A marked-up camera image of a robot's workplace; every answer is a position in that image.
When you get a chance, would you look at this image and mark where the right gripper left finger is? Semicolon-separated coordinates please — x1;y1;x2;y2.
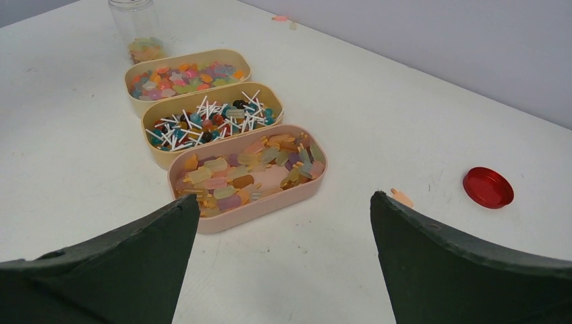
1;195;200;323

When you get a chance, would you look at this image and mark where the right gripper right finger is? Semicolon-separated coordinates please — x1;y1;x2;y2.
370;191;571;323

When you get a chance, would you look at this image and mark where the clear plastic jar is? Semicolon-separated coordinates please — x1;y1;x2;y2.
108;0;167;64

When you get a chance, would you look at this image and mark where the tray of popsicle candies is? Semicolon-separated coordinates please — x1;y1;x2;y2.
168;124;328;234

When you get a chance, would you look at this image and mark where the tray of lollipop candies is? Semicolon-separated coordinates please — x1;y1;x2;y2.
141;82;285;169

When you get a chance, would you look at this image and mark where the tray of gummy candies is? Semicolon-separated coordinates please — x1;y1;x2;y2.
125;49;252;117

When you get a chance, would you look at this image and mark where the spilled orange candy on table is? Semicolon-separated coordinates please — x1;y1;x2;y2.
391;188;414;209

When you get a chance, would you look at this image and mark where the red jar lid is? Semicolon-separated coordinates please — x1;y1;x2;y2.
462;167;515;209

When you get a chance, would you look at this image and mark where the spilled candy at table edge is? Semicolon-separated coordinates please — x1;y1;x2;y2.
271;16;297;30

